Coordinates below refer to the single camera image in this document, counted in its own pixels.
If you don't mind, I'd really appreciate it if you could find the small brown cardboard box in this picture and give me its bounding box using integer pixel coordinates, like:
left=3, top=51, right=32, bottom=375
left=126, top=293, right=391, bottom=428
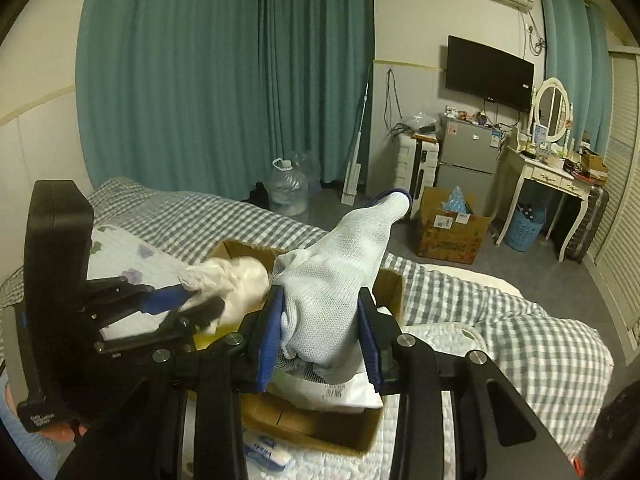
left=580, top=147, right=609, bottom=182

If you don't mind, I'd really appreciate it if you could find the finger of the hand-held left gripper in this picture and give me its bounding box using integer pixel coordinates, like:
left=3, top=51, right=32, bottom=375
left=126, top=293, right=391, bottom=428
left=92, top=297, right=227, bottom=357
left=86, top=276, right=190, bottom=322

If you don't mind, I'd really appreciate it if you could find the clear plastic bag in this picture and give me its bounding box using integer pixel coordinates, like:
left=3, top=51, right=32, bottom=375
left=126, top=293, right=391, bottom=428
left=397, top=111, right=439, bottom=136

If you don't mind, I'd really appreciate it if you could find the dark hard suitcase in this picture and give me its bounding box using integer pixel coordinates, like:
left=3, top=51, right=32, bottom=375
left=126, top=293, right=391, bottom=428
left=565, top=182, right=610, bottom=264

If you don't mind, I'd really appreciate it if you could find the white oval vanity mirror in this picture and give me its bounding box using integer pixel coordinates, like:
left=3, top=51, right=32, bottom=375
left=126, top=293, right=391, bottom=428
left=529, top=77, right=576, bottom=152

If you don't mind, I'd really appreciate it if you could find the blue white tissue pack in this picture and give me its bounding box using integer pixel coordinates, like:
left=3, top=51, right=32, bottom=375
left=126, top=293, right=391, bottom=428
left=241, top=429, right=294, bottom=472

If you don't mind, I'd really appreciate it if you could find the grey small fridge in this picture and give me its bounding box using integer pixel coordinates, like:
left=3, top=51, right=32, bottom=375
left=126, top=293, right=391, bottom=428
left=434, top=112, right=504, bottom=217

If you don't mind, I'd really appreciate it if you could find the white dressing table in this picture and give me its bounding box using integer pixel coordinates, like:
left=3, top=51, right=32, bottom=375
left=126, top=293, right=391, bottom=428
left=495, top=144, right=594, bottom=264

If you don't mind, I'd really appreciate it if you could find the grey checked blanket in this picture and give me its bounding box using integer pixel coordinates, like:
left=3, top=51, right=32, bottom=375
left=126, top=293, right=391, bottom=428
left=0, top=176, right=616, bottom=466

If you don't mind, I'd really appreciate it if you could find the white louvered wardrobe door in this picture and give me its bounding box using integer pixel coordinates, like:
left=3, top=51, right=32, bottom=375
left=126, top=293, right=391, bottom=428
left=585, top=46, right=640, bottom=352

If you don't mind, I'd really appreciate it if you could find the white flat mop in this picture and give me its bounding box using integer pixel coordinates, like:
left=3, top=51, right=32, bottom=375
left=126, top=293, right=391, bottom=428
left=341, top=62, right=374, bottom=207

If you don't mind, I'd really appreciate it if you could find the black hanging cable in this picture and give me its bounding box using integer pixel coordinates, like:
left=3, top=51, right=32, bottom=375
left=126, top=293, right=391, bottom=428
left=382, top=69, right=402, bottom=137

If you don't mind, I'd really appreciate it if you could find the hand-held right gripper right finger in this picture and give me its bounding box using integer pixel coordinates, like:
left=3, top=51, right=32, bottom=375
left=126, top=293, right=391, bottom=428
left=357, top=287, right=581, bottom=480

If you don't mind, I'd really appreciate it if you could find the wide teal curtain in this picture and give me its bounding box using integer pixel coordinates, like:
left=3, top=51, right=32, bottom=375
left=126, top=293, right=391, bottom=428
left=75, top=0, right=377, bottom=195

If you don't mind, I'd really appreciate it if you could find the white cloth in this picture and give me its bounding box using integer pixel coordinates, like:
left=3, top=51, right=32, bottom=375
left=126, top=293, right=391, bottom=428
left=179, top=256, right=272, bottom=332

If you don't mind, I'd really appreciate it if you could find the yellow packet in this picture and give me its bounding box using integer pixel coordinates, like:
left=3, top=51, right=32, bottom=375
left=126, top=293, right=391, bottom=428
left=192, top=326, right=237, bottom=357

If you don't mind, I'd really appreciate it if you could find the large clear water bottle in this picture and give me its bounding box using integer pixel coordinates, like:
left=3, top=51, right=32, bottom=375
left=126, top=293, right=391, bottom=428
left=262, top=157, right=311, bottom=219
left=291, top=152, right=324, bottom=196

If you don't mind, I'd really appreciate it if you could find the black wall television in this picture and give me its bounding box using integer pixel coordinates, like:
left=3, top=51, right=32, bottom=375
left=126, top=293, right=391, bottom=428
left=445, top=35, right=535, bottom=113

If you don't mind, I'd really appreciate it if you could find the white plastic mailer bag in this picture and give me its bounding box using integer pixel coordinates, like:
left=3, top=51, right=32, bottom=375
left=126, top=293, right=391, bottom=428
left=270, top=360, right=386, bottom=415

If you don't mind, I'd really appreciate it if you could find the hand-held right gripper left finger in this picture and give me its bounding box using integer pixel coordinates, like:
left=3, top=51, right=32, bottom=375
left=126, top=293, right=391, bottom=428
left=55, top=284, right=287, bottom=480

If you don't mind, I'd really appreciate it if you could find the narrow teal curtain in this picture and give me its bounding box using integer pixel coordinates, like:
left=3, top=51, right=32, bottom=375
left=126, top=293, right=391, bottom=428
left=537, top=0, right=614, bottom=137

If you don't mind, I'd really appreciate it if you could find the blue plastic bag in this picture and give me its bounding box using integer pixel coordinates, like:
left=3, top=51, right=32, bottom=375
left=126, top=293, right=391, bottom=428
left=442, top=186, right=472, bottom=216

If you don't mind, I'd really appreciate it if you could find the blue plastic basket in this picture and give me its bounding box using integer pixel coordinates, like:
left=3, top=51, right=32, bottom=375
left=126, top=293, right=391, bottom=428
left=505, top=207, right=547, bottom=253

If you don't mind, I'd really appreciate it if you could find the printed cardboard box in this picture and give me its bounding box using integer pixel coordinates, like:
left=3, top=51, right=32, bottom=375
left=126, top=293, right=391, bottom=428
left=415, top=186, right=494, bottom=266

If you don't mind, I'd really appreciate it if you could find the white sock blue toe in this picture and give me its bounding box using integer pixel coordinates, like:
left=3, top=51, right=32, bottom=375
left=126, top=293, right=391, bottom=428
left=272, top=187, right=414, bottom=386

